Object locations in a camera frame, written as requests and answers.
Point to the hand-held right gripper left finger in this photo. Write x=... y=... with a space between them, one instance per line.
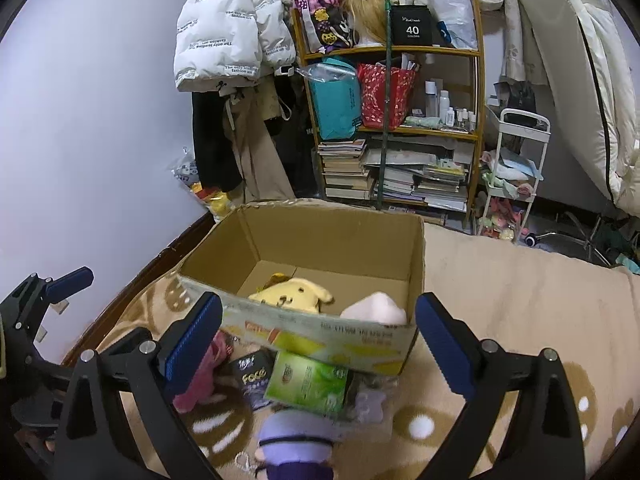
x=192 y=347

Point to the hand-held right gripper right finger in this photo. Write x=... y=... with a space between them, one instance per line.
x=445 y=347

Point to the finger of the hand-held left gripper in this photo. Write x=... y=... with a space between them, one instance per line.
x=70 y=281

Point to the dark pink plush toy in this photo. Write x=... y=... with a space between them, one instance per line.
x=201 y=381

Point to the purple plush toy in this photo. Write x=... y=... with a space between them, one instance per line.
x=295 y=435

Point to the cardboard box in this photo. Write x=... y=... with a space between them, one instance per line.
x=310 y=240

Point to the black tissue packet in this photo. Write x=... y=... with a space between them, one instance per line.
x=252 y=377

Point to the light pink plush toy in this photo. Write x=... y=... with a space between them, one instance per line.
x=375 y=308

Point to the beige printed blanket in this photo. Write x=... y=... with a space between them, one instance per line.
x=500 y=280

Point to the green tissue packet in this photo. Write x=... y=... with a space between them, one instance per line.
x=307 y=382

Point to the yellow red plush toy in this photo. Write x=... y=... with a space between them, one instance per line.
x=217 y=205

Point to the chair base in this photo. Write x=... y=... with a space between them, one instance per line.
x=575 y=242

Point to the pile of magazines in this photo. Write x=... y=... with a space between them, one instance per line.
x=430 y=180

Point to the black garment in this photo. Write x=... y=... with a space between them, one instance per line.
x=212 y=150
x=296 y=160

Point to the stack of books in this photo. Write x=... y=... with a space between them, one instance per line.
x=345 y=170

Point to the beige pants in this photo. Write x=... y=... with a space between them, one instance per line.
x=255 y=150

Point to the mint green cloth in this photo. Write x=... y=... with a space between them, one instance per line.
x=422 y=122

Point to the white trolley cart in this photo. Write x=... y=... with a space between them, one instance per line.
x=522 y=133

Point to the group of cosmetic bottles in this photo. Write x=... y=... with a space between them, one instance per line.
x=442 y=105

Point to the green pole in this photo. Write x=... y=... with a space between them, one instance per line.
x=386 y=110

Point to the red gift bag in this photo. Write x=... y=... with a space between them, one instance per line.
x=382 y=97

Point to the dark bag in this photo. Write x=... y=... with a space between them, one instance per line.
x=515 y=94

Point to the teal bag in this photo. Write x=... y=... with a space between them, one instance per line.
x=332 y=105

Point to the white puffer jacket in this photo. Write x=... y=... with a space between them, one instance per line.
x=220 y=35

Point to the wooden shelf rack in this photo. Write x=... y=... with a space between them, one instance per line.
x=425 y=51

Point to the white quilt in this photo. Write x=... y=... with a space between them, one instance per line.
x=565 y=60

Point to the black box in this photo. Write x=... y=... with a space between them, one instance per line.
x=411 y=30

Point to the blonde wig on head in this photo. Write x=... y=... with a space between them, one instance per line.
x=365 y=15

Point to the white plastic bag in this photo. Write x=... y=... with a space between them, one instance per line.
x=452 y=5

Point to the patterned black pink bag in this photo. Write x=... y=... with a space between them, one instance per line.
x=325 y=15

